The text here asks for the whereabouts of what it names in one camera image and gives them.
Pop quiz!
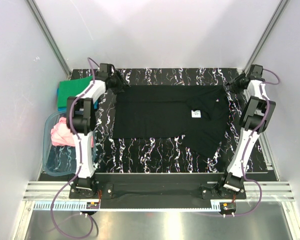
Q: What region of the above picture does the folded blue t shirt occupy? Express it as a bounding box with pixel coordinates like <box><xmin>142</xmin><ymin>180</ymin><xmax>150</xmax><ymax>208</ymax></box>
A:
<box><xmin>56</xmin><ymin>87</ymin><xmax>99</xmax><ymax>112</ymax></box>

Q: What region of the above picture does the left aluminium frame post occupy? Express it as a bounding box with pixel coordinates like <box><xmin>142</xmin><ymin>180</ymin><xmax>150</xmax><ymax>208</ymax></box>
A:
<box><xmin>25</xmin><ymin>0</ymin><xmax>72</xmax><ymax>78</ymax></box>

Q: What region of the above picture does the pink t shirt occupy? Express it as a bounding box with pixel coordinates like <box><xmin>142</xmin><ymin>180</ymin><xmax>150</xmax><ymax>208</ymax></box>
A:
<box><xmin>50</xmin><ymin>116</ymin><xmax>95</xmax><ymax>148</ymax></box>

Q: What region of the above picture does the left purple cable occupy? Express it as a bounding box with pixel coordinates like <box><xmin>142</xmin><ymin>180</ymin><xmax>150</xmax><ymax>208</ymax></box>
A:
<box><xmin>51</xmin><ymin>57</ymin><xmax>100</xmax><ymax>238</ymax></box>

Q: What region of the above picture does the clear blue plastic bin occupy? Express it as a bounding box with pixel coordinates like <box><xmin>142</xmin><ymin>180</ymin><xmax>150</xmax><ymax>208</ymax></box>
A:
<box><xmin>42</xmin><ymin>109</ymin><xmax>99</xmax><ymax>178</ymax></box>

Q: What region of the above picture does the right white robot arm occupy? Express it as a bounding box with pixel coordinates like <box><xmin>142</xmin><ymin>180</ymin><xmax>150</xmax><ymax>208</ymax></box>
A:
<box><xmin>217</xmin><ymin>72</ymin><xmax>276</xmax><ymax>199</ymax></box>

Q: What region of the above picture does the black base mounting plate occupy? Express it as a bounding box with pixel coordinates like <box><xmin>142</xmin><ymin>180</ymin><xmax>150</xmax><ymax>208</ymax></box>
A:
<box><xmin>69</xmin><ymin>173</ymin><xmax>245</xmax><ymax>201</ymax></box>

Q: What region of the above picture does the white slotted cable duct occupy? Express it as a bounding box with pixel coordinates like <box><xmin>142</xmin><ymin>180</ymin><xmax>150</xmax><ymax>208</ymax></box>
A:
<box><xmin>34</xmin><ymin>200</ymin><xmax>221</xmax><ymax>213</ymax></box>

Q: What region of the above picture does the black t shirt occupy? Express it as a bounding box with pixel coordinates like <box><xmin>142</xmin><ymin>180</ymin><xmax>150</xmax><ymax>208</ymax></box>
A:
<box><xmin>112</xmin><ymin>85</ymin><xmax>230</xmax><ymax>158</ymax></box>

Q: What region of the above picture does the aluminium frame post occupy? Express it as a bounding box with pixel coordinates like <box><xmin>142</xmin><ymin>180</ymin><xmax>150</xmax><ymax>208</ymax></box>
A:
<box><xmin>25</xmin><ymin>0</ymin><xmax>72</xmax><ymax>78</ymax></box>
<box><xmin>242</xmin><ymin>0</ymin><xmax>290</xmax><ymax>73</ymax></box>

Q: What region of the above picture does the right aluminium frame post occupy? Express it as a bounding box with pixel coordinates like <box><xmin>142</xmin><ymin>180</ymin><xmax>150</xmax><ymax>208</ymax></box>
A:
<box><xmin>242</xmin><ymin>0</ymin><xmax>290</xmax><ymax>73</ymax></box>

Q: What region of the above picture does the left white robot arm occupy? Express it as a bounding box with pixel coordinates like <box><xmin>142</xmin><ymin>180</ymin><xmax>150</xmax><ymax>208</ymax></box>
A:
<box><xmin>66</xmin><ymin>70</ymin><xmax>129</xmax><ymax>198</ymax></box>

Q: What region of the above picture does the folded green t shirt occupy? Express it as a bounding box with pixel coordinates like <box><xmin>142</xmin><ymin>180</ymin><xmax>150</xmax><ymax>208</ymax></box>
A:
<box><xmin>59</xmin><ymin>76</ymin><xmax>93</xmax><ymax>104</ymax></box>

